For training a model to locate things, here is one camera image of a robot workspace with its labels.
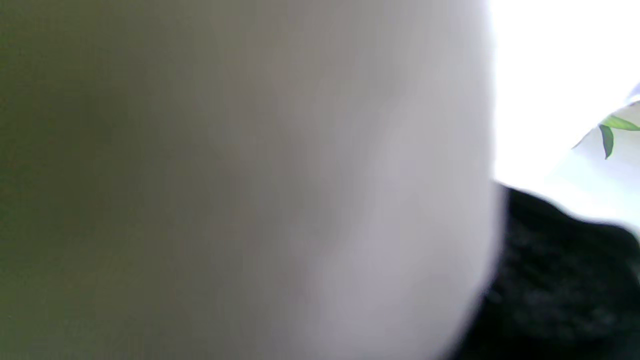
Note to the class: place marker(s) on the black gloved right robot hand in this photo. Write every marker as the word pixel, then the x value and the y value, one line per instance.
pixel 560 290

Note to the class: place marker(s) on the large green leafy plant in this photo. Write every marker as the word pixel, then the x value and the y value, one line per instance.
pixel 612 127

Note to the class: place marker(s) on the white backdrop cloth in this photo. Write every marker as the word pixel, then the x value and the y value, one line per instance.
pixel 540 75

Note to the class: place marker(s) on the white pillow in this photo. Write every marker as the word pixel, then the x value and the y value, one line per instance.
pixel 250 175

